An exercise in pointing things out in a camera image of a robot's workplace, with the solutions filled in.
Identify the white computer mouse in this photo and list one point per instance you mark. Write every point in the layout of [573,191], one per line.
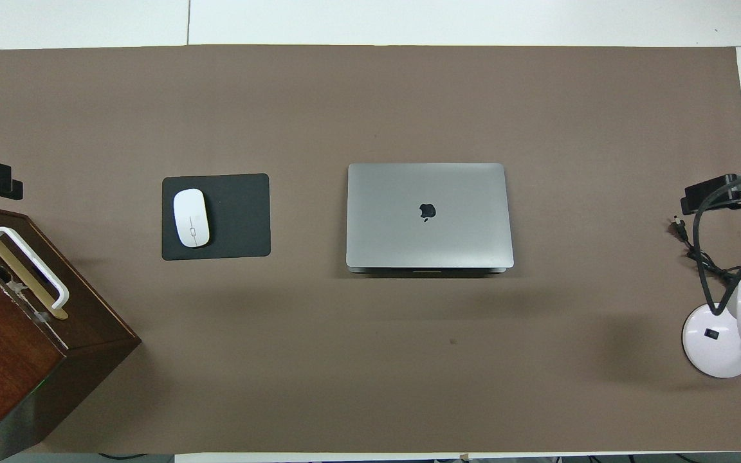
[191,218]

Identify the black mouse pad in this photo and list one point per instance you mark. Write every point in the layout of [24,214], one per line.
[242,218]

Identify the white desk lamp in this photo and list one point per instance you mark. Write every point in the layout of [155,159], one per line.
[714,341]

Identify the grey Apple laptop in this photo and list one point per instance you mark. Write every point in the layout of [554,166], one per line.
[396,218]

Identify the brown table mat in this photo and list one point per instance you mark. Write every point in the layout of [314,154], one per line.
[345,360]

